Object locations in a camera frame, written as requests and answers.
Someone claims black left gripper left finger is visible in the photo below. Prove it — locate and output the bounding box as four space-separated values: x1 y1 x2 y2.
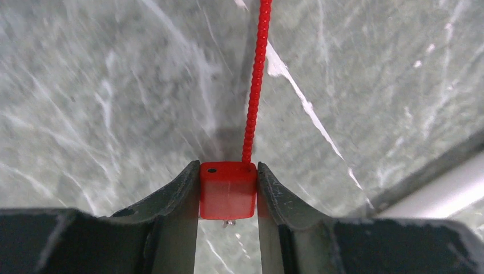
1 161 200 273

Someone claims red wire with connector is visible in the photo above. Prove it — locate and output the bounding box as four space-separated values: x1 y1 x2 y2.
199 0 273 229

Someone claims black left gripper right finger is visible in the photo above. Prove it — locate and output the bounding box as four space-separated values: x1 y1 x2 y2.
257 163 483 273

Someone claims white PVC pipe frame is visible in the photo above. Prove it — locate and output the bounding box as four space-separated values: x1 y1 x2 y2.
377 152 483 219

